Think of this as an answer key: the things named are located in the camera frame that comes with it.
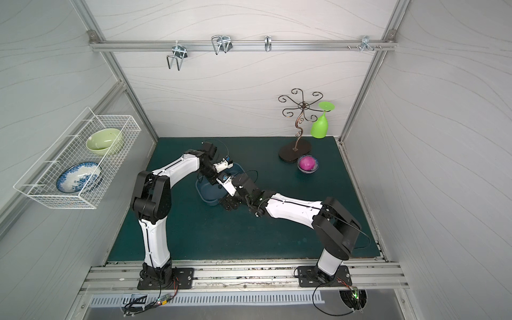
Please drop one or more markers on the purple ball in bowl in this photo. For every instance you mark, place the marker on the purple ball in bowl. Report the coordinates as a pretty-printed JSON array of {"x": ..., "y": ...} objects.
[{"x": 307, "y": 164}]

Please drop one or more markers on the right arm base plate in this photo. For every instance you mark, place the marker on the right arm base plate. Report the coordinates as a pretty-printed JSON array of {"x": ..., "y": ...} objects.
[{"x": 312, "y": 276}]

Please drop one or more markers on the aluminium rail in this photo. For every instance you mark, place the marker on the aluminium rail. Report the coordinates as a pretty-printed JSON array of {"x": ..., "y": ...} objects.
[
  {"x": 245, "y": 275},
  {"x": 238, "y": 45}
]

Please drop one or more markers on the green ceramic bowl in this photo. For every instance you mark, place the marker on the green ceramic bowl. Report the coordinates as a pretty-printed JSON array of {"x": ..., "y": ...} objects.
[{"x": 105, "y": 142}]

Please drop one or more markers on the blue white patterned bowl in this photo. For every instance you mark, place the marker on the blue white patterned bowl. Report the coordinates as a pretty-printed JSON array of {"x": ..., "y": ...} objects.
[{"x": 83, "y": 177}]

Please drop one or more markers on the dark metal jewelry stand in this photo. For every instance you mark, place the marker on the dark metal jewelry stand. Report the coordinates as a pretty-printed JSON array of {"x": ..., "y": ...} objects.
[{"x": 301, "y": 112}]

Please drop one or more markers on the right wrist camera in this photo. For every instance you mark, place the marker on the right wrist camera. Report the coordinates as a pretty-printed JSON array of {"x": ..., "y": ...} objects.
[{"x": 226, "y": 182}]

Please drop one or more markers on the small metal hook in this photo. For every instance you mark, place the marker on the small metal hook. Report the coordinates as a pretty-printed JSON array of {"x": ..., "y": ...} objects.
[{"x": 267, "y": 43}]

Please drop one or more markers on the green plastic goblet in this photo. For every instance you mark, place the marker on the green plastic goblet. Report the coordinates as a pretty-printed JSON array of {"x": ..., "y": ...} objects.
[{"x": 321, "y": 125}]

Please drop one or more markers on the green table mat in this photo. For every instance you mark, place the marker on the green table mat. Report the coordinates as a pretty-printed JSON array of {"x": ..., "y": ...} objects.
[{"x": 196, "y": 230}]

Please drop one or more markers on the metal hook right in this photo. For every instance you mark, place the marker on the metal hook right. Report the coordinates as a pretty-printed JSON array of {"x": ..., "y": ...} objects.
[{"x": 365, "y": 46}]

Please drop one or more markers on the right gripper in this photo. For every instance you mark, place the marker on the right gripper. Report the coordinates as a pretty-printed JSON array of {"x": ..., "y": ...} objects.
[{"x": 230, "y": 199}]

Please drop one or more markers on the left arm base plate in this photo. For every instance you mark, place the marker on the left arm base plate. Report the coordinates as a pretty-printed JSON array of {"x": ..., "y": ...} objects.
[{"x": 180, "y": 278}]

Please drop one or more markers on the metal double hook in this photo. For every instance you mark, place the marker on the metal double hook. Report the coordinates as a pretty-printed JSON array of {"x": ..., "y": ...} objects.
[{"x": 177, "y": 56}]

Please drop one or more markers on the aluminium front rail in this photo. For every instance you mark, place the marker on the aluminium front rail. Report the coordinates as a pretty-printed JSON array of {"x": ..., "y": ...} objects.
[{"x": 245, "y": 275}]

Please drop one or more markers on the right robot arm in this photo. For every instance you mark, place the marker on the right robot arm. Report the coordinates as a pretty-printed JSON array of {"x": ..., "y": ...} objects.
[{"x": 334, "y": 226}]

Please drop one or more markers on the aluminium top rail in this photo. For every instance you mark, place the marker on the aluminium top rail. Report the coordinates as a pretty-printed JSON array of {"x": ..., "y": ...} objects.
[{"x": 238, "y": 45}]

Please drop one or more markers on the blue plastic storage box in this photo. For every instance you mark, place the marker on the blue plastic storage box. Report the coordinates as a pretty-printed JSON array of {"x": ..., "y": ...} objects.
[{"x": 211, "y": 194}]

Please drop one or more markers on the metal hook centre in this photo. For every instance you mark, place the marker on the metal hook centre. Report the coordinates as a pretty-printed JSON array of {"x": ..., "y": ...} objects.
[{"x": 221, "y": 43}]

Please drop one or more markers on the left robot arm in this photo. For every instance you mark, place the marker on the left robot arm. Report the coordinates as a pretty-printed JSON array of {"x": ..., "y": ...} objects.
[{"x": 151, "y": 202}]

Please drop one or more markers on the white wire basket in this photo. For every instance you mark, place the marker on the white wire basket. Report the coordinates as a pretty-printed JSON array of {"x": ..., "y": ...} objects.
[{"x": 39, "y": 181}]

